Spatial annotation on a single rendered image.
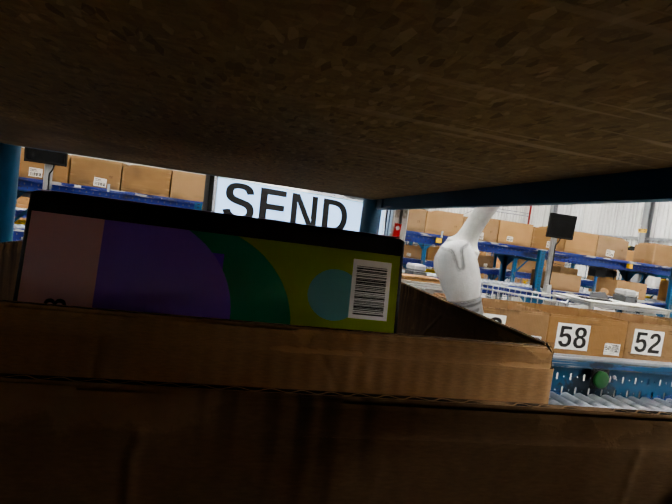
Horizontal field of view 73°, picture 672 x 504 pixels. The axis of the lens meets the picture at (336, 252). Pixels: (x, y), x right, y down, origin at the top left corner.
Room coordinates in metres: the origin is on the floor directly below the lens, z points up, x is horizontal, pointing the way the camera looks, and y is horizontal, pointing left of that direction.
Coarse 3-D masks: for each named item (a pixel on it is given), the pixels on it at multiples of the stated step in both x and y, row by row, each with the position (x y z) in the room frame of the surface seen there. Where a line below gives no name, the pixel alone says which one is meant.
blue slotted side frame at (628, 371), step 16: (560, 368) 1.84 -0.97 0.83; (576, 368) 1.85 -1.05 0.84; (592, 368) 1.84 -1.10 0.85; (608, 368) 1.85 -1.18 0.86; (624, 368) 1.87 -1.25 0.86; (640, 368) 1.89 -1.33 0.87; (656, 368) 1.91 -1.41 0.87; (560, 384) 1.84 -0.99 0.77; (576, 384) 1.86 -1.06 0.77; (608, 384) 1.89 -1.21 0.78; (624, 384) 1.91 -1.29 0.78; (640, 384) 1.93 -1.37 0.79; (656, 384) 1.95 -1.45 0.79
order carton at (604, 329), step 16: (528, 304) 2.16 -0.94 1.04; (544, 304) 2.18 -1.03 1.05; (560, 320) 1.86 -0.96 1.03; (576, 320) 1.88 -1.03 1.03; (592, 320) 1.90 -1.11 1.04; (608, 320) 1.92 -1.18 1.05; (624, 320) 1.96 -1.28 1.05; (592, 336) 1.90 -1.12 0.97; (608, 336) 1.92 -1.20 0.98; (624, 336) 1.94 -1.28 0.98; (560, 352) 1.87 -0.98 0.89; (576, 352) 1.89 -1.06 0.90; (592, 352) 1.90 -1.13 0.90
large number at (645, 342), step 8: (640, 336) 1.95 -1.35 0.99; (648, 336) 1.96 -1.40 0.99; (656, 336) 1.97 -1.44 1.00; (632, 344) 1.95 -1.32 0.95; (640, 344) 1.95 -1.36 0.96; (648, 344) 1.96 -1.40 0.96; (656, 344) 1.97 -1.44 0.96; (632, 352) 1.95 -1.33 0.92; (640, 352) 1.96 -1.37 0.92; (648, 352) 1.96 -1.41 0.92; (656, 352) 1.97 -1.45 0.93
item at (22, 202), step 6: (18, 198) 12.44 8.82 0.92; (24, 198) 12.49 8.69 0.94; (18, 204) 12.43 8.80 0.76; (24, 204) 12.49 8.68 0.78; (438, 246) 15.46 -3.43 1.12; (480, 252) 15.14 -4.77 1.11; (486, 252) 15.18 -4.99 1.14; (498, 264) 15.67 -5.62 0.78; (546, 264) 16.35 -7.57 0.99; (564, 264) 16.21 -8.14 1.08; (486, 276) 15.99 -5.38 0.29; (516, 282) 15.98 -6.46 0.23; (522, 282) 15.67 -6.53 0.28
